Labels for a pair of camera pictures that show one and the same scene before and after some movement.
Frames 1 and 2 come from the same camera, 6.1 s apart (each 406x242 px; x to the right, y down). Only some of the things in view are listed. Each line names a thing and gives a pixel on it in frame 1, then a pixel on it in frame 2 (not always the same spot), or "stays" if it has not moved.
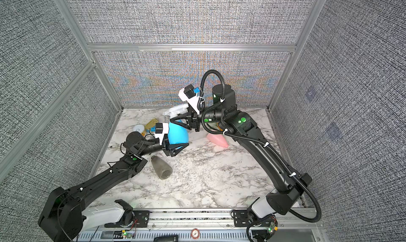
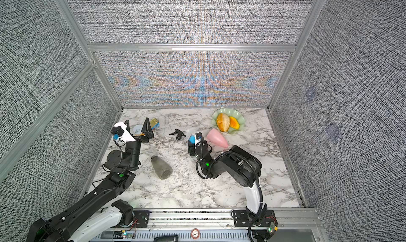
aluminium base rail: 212,225 stays
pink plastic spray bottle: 218,139 stays
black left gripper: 165,147 -> 144,139
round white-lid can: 138,128 stays
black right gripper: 193,119 -> 191,148
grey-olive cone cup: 164,170 stays
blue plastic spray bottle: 177,134 -> 192,139
